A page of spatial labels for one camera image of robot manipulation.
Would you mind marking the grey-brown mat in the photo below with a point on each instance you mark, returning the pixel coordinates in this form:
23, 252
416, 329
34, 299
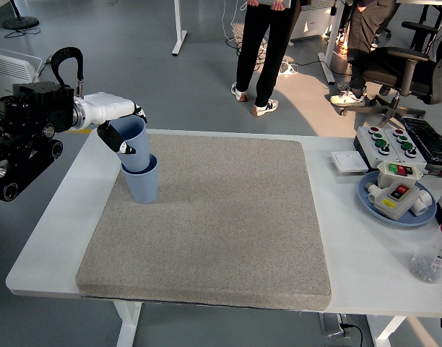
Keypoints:
242, 217

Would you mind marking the seated person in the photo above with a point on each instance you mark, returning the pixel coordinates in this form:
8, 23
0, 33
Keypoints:
362, 29

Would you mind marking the black office chair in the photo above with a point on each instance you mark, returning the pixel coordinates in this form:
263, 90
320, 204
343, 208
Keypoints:
423, 79

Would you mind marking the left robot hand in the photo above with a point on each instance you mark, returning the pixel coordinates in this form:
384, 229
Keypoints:
105, 106

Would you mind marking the white desk leg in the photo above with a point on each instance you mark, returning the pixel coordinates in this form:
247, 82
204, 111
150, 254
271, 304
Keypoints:
179, 21
331, 47

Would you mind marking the blue plate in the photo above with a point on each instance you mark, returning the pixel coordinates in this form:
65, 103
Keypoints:
365, 209

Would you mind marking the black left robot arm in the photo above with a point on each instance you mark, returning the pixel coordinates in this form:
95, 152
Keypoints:
37, 105

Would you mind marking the blue ribbed cup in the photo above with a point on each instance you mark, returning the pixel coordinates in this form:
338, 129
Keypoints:
139, 137
141, 188

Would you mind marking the white green-red switch box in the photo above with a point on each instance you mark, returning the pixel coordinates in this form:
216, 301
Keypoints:
385, 175

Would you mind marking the black fan stand base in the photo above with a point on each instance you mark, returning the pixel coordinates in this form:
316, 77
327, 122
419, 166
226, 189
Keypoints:
20, 22

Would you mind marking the grey red-black switch box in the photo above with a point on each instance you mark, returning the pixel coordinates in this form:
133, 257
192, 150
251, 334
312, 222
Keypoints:
396, 206

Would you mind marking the white wall switch plate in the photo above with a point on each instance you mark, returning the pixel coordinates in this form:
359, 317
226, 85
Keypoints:
349, 161

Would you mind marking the white panel heater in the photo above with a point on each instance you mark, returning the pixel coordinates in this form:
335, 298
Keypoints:
315, 18
11, 68

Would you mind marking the standing person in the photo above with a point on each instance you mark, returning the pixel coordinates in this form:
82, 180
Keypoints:
260, 54

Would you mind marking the grey under-table power box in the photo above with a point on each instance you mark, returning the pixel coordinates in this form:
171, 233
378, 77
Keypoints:
331, 325

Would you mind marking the black wrapped bundle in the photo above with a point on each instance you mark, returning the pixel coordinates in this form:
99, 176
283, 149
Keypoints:
428, 139

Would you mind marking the clear red-capped bottle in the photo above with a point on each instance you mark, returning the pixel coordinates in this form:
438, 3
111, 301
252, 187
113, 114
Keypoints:
432, 256

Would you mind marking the white push-button control box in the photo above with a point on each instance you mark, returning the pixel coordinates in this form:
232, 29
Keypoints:
369, 148
394, 139

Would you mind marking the white table leg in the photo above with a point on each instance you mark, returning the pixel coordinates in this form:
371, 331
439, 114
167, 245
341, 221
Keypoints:
129, 321

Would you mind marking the white pipe fitting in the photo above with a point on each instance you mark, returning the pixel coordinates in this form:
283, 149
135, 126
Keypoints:
423, 204
372, 193

